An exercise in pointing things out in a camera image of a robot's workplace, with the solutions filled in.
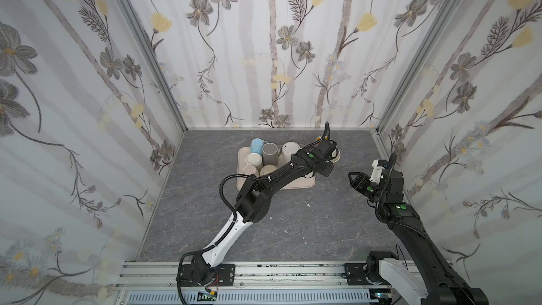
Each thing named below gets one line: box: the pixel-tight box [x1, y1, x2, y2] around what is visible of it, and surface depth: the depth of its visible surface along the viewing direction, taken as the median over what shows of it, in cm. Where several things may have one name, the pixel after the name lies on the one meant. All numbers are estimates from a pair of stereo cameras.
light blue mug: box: [249, 137, 268, 156], surface depth 103 cm
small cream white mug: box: [244, 152, 264, 169], surface depth 100 cm
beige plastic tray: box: [279, 175, 317, 190], surface depth 70 cm
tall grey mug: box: [261, 141, 282, 167], surface depth 101 cm
